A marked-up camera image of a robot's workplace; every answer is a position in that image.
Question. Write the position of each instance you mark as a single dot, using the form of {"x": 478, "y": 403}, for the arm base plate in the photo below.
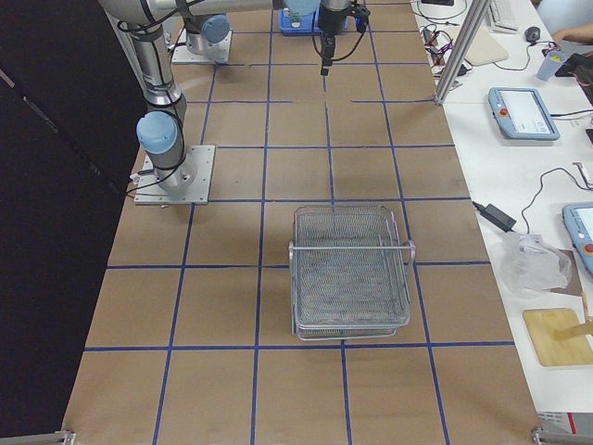
{"x": 198, "y": 50}
{"x": 189, "y": 184}

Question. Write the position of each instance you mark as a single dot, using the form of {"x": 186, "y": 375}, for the right teach pendant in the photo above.
{"x": 577, "y": 219}

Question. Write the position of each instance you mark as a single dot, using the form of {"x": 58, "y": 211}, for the blue cup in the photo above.
{"x": 551, "y": 63}

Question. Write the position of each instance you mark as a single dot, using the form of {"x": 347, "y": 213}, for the wooden board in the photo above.
{"x": 558, "y": 337}

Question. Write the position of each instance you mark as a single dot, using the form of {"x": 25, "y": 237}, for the blue plastic tray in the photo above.
{"x": 291, "y": 24}

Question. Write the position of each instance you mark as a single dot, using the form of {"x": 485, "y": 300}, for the wire mesh shelf basket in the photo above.
{"x": 349, "y": 272}

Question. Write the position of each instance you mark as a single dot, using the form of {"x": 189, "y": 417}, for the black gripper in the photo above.
{"x": 330, "y": 19}

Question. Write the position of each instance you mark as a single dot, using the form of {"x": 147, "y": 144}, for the white keyboard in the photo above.
{"x": 501, "y": 17}

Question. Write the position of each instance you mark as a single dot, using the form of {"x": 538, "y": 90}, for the black power adapter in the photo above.
{"x": 494, "y": 215}

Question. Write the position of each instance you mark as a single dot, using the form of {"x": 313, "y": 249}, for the left teach pendant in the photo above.
{"x": 521, "y": 114}

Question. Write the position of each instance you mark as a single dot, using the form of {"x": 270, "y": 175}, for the aluminium frame post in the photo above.
{"x": 469, "y": 28}

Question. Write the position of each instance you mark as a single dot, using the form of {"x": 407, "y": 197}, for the teach pendant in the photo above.
{"x": 577, "y": 219}
{"x": 521, "y": 114}

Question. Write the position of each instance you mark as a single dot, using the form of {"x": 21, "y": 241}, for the computer mouse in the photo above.
{"x": 532, "y": 34}

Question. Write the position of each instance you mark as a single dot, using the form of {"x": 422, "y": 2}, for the clear plastic bag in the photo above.
{"x": 528, "y": 263}

